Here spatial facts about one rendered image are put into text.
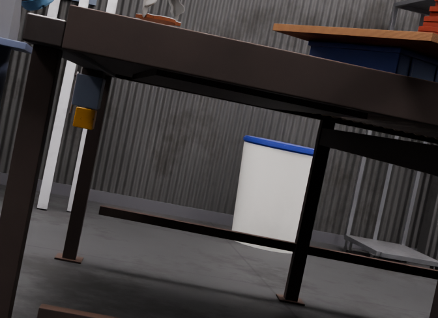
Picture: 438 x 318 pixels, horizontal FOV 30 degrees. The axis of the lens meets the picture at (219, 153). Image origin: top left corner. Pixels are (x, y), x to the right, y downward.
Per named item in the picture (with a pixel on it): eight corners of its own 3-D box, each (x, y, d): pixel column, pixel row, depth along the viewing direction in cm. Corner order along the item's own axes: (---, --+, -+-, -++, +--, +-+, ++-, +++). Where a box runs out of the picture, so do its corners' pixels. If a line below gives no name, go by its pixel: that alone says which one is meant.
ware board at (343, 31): (431, 41, 170) (433, 32, 170) (272, 30, 209) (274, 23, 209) (553, 84, 202) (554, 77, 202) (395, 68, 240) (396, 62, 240)
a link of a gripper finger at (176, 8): (182, 26, 242) (176, -5, 240) (171, 25, 247) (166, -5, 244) (190, 23, 244) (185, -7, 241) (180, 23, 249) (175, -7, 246)
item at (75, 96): (66, 113, 308) (75, 65, 307) (70, 112, 322) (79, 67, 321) (95, 118, 309) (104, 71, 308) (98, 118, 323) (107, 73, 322)
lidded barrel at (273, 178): (293, 243, 576) (313, 148, 573) (316, 260, 521) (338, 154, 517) (216, 229, 566) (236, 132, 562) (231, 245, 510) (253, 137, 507)
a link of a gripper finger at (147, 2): (144, 11, 235) (161, -15, 236) (134, 10, 239) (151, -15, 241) (151, 17, 236) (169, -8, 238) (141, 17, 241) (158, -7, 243)
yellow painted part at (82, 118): (72, 126, 329) (83, 68, 328) (74, 125, 338) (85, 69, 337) (92, 130, 329) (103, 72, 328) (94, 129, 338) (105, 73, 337)
